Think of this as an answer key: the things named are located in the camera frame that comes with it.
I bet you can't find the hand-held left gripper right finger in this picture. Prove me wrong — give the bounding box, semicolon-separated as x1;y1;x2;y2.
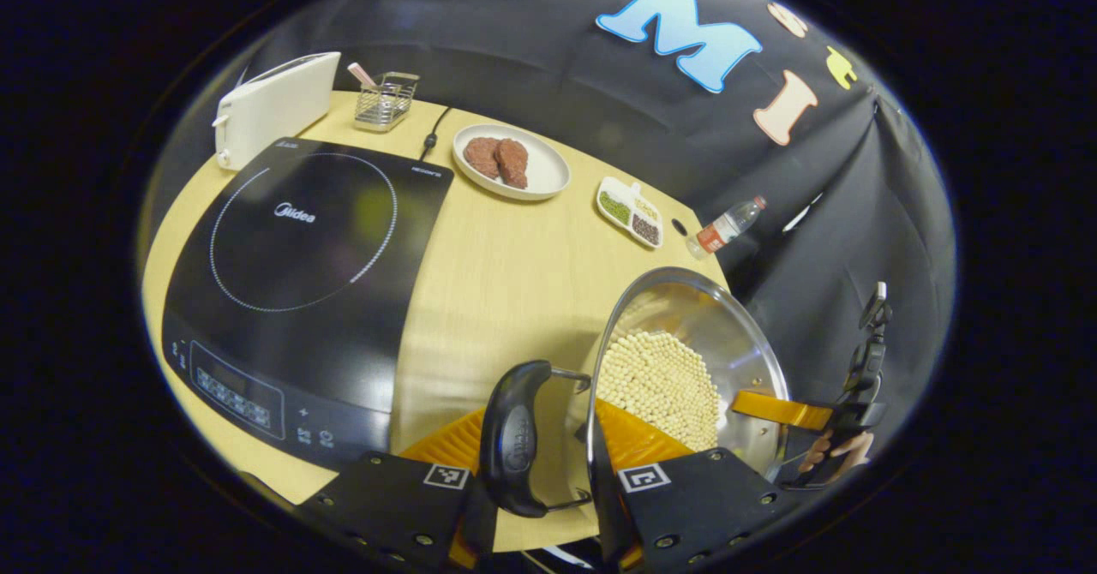
587;398;802;573

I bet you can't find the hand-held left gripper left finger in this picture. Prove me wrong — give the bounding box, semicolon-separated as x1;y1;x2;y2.
296;409;500;571

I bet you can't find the steel pot with black handles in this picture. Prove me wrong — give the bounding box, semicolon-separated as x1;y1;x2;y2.
478;266;791;519

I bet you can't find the black induction cooktop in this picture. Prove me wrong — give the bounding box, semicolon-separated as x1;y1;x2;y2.
161;136;454;472

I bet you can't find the pile of yellow soybeans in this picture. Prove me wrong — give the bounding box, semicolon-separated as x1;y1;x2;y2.
596;331;722;453

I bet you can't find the plastic water bottle red label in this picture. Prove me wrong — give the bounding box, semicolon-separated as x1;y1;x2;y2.
686;195;768;260

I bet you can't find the white divided dish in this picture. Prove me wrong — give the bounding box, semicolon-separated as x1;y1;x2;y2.
596;176;664;250

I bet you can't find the white oval plate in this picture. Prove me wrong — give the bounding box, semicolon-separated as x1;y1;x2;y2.
452;123;572;202

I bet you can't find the brown meat patty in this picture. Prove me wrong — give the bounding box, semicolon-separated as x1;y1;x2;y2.
464;137;502;181
495;138;530;190

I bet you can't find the white toaster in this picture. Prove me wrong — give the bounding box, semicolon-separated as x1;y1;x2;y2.
213;51;342;171

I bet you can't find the black power cable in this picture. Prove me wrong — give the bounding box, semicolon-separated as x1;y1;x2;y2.
418;106;453;162

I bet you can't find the wire mesh basket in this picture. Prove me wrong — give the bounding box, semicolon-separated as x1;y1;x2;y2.
354;72;421;134

